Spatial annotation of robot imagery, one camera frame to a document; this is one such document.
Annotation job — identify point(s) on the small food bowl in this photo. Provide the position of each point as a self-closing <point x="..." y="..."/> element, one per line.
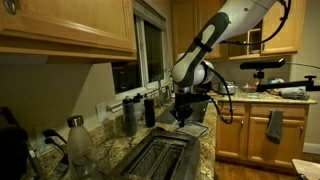
<point x="249" y="87"/>

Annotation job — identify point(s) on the grey hanging dish towel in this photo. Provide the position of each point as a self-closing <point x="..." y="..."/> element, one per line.
<point x="275" y="126"/>

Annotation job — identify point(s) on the white switch plate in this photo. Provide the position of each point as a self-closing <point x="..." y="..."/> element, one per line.
<point x="101" y="112"/>

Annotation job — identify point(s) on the wooden base cabinet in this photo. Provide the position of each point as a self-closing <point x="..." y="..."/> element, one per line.
<point x="240" y="140"/>

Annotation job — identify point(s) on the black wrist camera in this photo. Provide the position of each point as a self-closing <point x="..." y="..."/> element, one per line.
<point x="203" y="96"/>

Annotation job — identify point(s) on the chrome kitchen faucet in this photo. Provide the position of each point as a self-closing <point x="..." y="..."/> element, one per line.
<point x="160" y="86"/>

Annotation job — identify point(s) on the silver two slot toaster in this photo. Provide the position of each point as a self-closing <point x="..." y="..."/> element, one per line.
<point x="160" y="156"/>

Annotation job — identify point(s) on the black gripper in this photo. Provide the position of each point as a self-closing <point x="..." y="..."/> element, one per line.
<point x="186" y="100"/>

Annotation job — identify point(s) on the dark grey sports bottle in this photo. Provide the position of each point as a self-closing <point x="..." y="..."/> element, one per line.
<point x="129" y="116"/>

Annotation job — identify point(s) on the square lidded plastic container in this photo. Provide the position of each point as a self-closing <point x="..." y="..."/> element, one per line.
<point x="198" y="130"/>

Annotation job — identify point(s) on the light wooden wall cabinet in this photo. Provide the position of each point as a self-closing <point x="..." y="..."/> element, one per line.
<point x="66" y="23"/>

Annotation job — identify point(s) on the silver cabinet knob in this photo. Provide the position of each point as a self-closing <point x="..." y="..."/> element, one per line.
<point x="10" y="6"/>

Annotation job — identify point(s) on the white sports bottle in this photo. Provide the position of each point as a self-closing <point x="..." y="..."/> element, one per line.
<point x="139" y="110"/>

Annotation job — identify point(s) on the wooden double door cabinet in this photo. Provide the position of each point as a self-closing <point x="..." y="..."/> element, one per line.
<point x="183" y="26"/>

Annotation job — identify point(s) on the black water bottle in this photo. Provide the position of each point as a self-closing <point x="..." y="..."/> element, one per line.
<point x="149" y="113"/>

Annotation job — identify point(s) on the grey cloth pile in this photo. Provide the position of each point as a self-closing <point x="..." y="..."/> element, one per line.
<point x="295" y="93"/>

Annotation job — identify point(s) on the white framed window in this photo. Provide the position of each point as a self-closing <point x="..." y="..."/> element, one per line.
<point x="154" y="50"/>

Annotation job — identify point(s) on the black stereo camera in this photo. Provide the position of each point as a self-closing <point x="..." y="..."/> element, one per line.
<point x="261" y="64"/>

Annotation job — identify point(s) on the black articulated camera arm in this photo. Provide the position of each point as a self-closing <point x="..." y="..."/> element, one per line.
<point x="286" y="86"/>

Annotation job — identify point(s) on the light wooden table corner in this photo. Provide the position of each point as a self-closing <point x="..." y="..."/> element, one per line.
<point x="308" y="168"/>

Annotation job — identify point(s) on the clear bottle steel cap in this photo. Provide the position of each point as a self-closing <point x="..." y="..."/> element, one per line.
<point x="80" y="146"/>

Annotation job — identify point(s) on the stainless steel sink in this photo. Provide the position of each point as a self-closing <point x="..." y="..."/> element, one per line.
<point x="200" y="111"/>

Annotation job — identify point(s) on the black coffee maker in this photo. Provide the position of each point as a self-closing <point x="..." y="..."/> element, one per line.
<point x="11" y="150"/>

